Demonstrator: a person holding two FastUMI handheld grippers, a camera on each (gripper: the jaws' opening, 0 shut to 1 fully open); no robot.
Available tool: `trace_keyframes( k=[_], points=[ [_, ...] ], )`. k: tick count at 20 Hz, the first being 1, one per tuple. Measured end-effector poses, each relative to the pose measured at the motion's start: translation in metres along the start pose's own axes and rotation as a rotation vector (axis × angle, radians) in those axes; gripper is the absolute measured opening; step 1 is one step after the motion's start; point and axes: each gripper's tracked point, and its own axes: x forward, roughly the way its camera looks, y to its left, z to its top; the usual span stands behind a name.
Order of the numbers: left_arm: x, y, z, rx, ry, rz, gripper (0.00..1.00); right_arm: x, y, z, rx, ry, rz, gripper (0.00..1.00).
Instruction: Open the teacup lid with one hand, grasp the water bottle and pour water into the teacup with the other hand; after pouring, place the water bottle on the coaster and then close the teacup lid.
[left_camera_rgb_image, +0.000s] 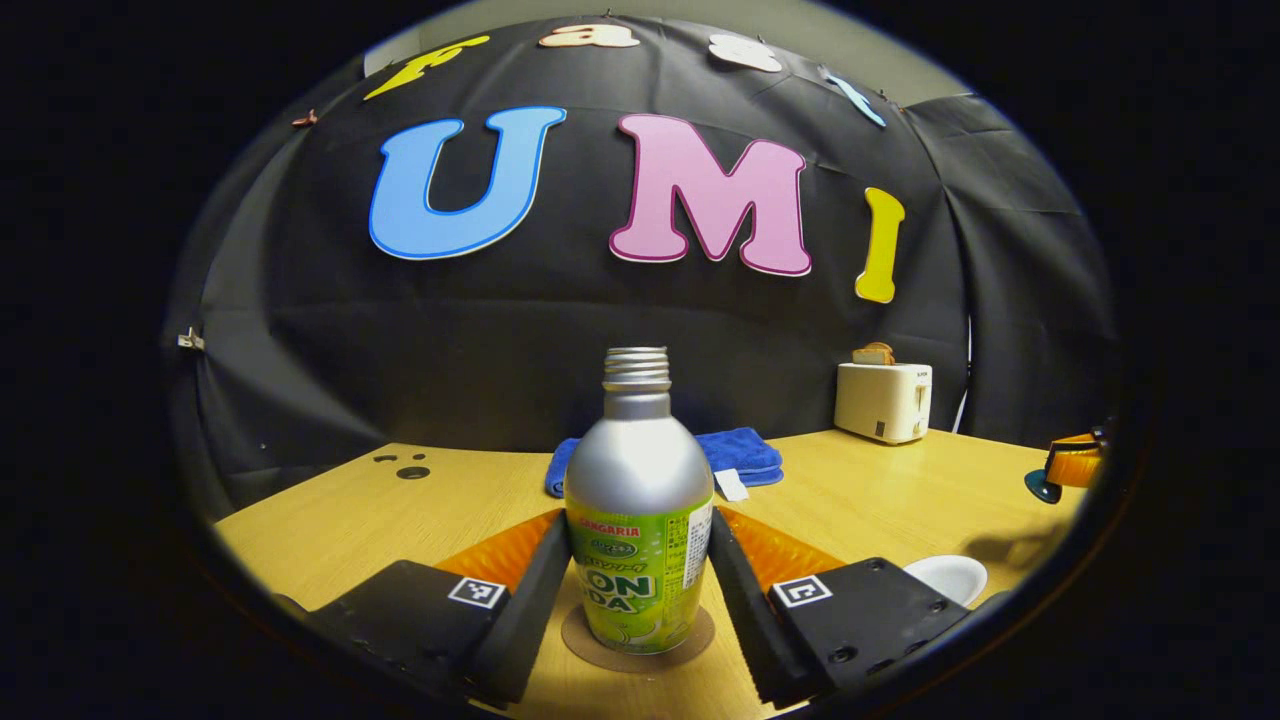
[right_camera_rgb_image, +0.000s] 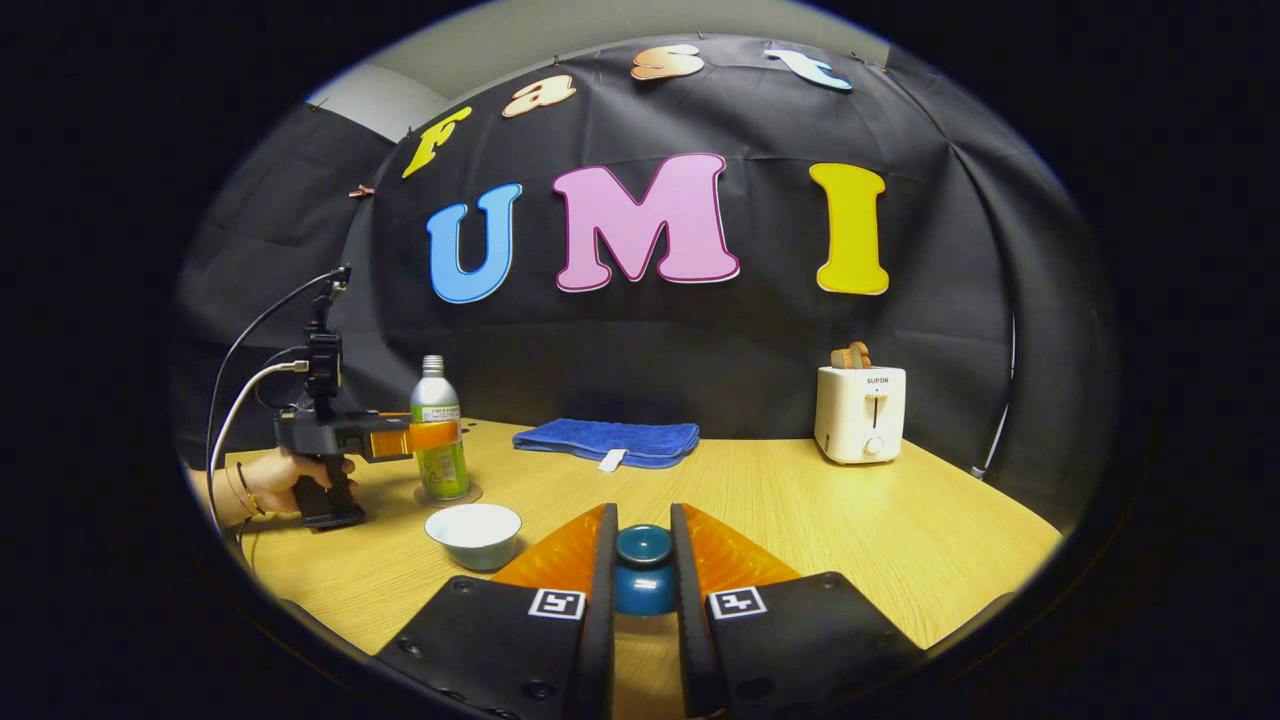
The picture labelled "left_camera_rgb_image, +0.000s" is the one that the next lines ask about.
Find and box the cream toaster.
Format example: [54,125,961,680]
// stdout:
[834,362,933,446]

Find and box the ceramic teacup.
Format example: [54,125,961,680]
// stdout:
[903,555,990,609]

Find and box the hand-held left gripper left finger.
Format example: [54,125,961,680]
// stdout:
[272,508,573,711]

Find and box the silver green label water bottle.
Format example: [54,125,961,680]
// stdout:
[563,346,716,656]

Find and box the blue folded towel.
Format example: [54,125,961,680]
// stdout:
[545,427,785,500]

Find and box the black backdrop cloth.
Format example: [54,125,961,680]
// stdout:
[165,15,1119,521]

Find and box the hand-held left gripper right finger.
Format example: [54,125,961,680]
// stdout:
[708,505,971,711]

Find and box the round brown coaster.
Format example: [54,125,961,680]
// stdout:
[561,598,717,674]

